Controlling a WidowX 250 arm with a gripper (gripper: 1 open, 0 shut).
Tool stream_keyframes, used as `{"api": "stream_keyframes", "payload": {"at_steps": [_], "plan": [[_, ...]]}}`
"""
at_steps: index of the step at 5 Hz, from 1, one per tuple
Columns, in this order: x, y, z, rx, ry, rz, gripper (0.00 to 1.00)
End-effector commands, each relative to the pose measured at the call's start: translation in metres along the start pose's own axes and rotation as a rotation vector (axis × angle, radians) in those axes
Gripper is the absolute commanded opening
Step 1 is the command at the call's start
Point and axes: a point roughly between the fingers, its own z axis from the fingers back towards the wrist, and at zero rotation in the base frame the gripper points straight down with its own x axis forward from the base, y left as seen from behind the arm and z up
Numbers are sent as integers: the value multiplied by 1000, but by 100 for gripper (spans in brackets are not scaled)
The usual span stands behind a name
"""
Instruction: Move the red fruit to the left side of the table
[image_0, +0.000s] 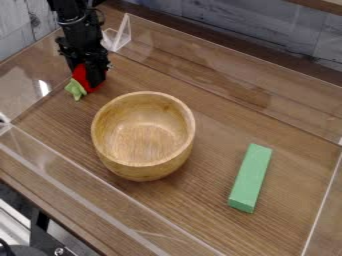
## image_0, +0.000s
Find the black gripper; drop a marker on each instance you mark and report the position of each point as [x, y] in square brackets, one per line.
[93, 53]

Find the red plush fruit green leaves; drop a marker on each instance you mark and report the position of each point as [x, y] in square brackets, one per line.
[77, 86]

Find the clear acrylic enclosure wall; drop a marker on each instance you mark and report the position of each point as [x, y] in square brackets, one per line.
[109, 220]

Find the wooden bowl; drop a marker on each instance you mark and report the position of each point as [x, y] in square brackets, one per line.
[142, 133]

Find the green rectangular block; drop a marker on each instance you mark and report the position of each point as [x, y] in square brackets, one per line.
[248, 181]

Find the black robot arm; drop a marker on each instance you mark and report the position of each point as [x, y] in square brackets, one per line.
[80, 43]

